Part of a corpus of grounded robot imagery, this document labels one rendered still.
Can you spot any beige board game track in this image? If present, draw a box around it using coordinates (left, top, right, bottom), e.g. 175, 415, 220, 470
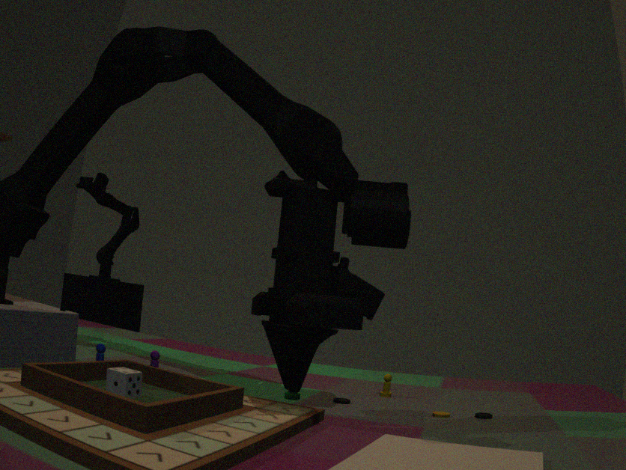
0, 382, 325, 470

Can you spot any blue pawn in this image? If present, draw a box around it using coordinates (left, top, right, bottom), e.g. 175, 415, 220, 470
96, 344, 106, 361

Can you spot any wooden square game board track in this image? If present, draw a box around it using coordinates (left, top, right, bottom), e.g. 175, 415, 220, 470
0, 359, 315, 470

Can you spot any yellow game pawn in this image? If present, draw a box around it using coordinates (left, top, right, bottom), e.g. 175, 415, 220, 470
380, 374, 392, 397

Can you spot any purple game pawn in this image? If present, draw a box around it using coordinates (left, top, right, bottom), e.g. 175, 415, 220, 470
151, 350, 160, 367

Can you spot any white die with black pips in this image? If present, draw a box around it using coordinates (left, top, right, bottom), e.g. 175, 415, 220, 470
106, 367, 142, 399

